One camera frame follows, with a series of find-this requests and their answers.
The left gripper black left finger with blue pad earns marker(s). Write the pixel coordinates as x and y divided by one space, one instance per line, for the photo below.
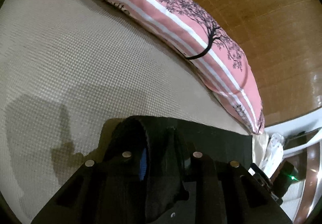
99 192

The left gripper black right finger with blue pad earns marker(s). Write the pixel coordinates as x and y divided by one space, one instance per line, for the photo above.
218 192

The black denim pants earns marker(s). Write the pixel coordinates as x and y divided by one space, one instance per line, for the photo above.
149 138

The white dotted bedsheet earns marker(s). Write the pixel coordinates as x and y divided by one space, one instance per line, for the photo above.
267 152

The beige woven bed mat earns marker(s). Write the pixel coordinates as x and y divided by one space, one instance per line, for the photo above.
70 70

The pink striped tree pillow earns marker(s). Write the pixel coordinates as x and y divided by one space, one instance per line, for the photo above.
219 60

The wooden headboard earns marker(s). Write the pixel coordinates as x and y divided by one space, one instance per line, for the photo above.
282 42

